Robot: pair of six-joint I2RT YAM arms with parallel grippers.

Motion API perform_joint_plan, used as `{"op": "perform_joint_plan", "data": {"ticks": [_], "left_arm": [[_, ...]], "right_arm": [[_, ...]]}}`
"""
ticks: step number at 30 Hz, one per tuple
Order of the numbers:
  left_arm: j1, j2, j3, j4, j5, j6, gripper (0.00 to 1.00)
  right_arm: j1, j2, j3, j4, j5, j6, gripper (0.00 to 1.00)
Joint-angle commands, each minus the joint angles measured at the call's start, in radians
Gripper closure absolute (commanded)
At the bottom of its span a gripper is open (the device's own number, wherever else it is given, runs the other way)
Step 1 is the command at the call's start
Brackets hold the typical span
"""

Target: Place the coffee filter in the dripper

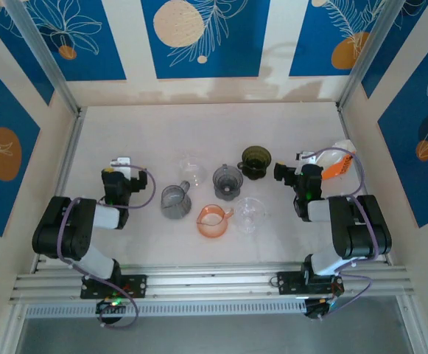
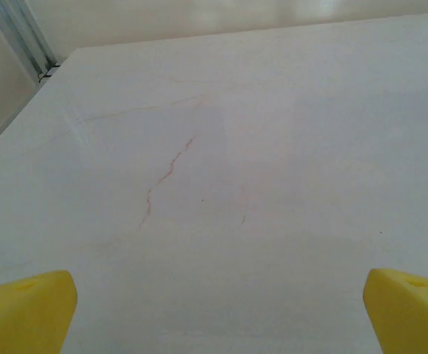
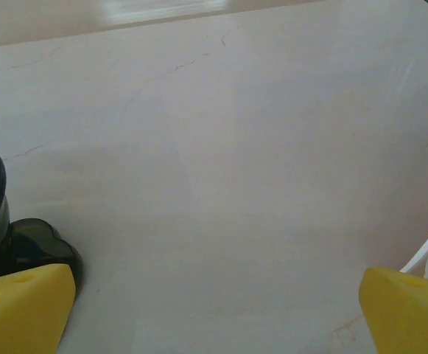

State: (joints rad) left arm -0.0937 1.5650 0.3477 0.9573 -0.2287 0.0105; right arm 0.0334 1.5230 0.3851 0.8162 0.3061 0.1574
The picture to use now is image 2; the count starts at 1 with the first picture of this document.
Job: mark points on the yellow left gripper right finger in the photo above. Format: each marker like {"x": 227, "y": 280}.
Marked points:
{"x": 409, "y": 321}

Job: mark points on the aluminium frame post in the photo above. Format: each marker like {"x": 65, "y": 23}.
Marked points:
{"x": 18, "y": 33}

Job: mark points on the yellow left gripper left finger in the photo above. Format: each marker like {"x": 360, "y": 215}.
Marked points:
{"x": 26, "y": 317}

